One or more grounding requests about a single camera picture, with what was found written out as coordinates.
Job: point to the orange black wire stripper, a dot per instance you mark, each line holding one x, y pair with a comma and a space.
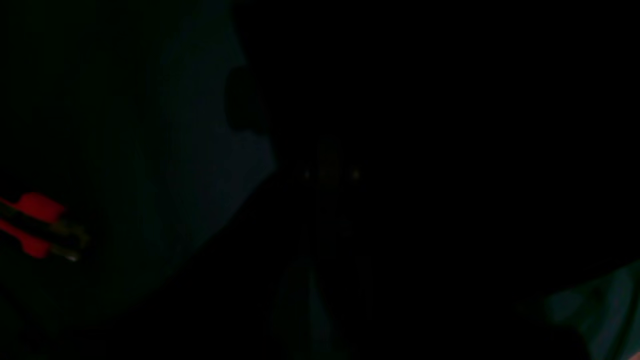
42, 227

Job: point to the teal table cloth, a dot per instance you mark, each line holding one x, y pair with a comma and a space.
167, 165

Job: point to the black t-shirt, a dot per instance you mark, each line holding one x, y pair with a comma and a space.
447, 187

